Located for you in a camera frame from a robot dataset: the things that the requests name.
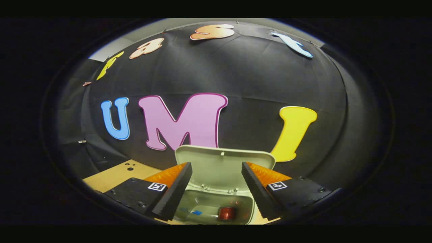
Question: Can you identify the wooden desktop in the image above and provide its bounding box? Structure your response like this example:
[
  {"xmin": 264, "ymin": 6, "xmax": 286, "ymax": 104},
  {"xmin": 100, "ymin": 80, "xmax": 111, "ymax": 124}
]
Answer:
[{"xmin": 83, "ymin": 159, "xmax": 281, "ymax": 225}]

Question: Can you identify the orange pop can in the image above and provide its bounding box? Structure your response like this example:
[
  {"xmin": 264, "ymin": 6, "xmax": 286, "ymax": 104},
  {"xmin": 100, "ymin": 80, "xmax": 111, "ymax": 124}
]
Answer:
[{"xmin": 218, "ymin": 207, "xmax": 237, "ymax": 221}]

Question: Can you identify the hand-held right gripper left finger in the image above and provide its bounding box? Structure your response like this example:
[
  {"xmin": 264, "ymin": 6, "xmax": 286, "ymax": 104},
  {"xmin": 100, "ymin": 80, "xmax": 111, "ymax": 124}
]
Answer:
[{"xmin": 103, "ymin": 162, "xmax": 193, "ymax": 221}]

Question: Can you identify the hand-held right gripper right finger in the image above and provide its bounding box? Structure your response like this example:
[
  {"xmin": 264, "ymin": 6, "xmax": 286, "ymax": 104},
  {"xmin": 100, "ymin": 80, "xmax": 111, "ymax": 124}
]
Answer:
[{"xmin": 241, "ymin": 162, "xmax": 340, "ymax": 220}]

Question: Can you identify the green desktop garbage bin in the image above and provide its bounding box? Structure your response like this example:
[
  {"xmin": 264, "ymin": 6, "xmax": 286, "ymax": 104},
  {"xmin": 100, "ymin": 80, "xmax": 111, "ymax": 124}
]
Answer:
[{"xmin": 174, "ymin": 145, "xmax": 276, "ymax": 225}]

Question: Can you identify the blue paper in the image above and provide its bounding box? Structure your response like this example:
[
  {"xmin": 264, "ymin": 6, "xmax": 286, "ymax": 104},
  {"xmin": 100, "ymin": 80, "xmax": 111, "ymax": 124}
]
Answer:
[{"xmin": 179, "ymin": 207, "xmax": 216, "ymax": 220}]

